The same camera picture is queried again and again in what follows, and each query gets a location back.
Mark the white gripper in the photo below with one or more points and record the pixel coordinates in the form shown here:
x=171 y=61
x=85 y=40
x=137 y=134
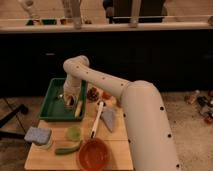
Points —
x=71 y=91

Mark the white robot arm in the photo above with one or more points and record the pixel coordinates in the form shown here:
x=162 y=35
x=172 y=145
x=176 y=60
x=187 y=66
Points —
x=151 y=141

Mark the green plastic tray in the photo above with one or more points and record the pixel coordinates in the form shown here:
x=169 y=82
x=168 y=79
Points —
x=53 y=108

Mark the brown pinecone toy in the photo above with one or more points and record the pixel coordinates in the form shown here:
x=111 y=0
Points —
x=93 y=94

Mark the green round lid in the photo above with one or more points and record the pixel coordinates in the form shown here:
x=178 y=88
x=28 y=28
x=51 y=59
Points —
x=73 y=133

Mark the orange small toy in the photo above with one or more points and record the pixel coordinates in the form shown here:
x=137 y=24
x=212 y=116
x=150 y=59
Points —
x=106 y=96

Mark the grey triangular cloth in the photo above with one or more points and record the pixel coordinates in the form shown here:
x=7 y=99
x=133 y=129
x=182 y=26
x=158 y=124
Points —
x=108 y=117

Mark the blue grey sponge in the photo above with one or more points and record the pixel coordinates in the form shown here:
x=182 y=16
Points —
x=39 y=136

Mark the green cucumber toy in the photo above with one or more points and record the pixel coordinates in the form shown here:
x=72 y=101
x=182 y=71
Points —
x=67 y=150

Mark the orange plastic bowl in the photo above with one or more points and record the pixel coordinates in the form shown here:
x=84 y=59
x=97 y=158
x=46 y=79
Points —
x=93 y=155

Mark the white cup under sponge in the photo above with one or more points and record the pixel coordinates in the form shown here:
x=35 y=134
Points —
x=47 y=145

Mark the pile of toys on floor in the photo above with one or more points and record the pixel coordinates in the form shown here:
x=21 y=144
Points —
x=205 y=105

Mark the white wooden rail fence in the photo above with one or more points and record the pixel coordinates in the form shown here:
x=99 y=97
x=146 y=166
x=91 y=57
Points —
x=182 y=15

